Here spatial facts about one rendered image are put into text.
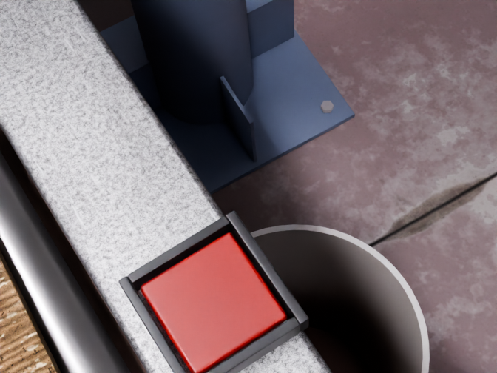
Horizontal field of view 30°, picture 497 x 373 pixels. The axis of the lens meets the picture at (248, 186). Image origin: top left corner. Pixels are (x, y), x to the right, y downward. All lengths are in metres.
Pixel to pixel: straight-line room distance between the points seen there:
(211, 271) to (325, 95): 1.11
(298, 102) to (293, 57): 0.09
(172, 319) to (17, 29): 0.23
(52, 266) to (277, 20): 1.10
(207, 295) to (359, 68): 1.17
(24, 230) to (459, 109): 1.16
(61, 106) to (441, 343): 0.99
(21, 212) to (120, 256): 0.07
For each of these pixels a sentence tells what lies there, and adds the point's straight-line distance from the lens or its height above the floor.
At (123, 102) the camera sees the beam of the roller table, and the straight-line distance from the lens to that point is 0.58.
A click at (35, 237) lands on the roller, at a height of 0.91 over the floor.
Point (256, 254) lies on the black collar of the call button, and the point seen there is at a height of 0.93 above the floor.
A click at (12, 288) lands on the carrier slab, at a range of 0.53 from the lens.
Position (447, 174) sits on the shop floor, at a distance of 1.57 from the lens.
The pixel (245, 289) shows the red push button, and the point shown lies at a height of 0.93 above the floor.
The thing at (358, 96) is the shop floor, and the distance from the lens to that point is 1.62.
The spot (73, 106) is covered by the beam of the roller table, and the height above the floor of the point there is 0.91.
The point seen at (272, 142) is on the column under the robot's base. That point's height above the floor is 0.01.
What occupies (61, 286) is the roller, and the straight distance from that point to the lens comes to 0.54.
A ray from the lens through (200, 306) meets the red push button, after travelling 0.51.
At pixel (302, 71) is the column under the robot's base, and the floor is 0.01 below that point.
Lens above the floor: 1.41
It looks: 66 degrees down
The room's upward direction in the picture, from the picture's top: 7 degrees counter-clockwise
